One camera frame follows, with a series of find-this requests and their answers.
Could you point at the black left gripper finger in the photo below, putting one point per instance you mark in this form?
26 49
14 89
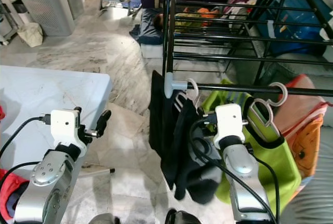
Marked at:
104 121

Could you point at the large black garment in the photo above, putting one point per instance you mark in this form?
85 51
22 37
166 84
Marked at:
166 130

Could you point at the lime green shirt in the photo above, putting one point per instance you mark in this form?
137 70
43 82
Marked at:
276 172

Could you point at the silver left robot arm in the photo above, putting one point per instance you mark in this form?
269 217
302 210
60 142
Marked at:
49 182

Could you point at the light grey plastic folding table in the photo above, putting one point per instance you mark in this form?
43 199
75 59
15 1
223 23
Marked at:
52 89

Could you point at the grey robot left leg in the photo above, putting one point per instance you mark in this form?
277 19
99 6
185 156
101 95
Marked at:
101 220

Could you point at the grey robot leg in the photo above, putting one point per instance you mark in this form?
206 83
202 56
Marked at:
182 219
101 220

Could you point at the red garment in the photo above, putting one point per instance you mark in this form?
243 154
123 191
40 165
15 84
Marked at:
10 193

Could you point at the dark blue clothing heap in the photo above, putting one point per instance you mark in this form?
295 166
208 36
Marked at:
148 29

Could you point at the white cloth bag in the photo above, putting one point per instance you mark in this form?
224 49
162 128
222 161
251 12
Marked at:
31 36

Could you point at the grey robot right leg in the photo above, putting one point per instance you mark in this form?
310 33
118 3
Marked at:
182 219

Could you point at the grey perforated air purifier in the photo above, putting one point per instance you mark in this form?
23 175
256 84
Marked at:
47 3

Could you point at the black metal drying rack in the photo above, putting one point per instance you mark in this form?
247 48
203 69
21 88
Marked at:
239 88

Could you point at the pink orange printed shirt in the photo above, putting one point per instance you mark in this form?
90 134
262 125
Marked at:
302 120

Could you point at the large blue bag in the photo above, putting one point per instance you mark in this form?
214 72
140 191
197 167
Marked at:
291 21

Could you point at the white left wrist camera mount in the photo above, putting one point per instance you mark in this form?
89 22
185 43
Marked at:
65 125

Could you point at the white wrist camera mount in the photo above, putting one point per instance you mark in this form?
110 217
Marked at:
229 122
65 125

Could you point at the grey plastic rail connector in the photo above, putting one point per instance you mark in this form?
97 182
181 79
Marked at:
170 84

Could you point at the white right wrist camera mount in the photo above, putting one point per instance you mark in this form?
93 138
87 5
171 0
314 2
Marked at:
229 122

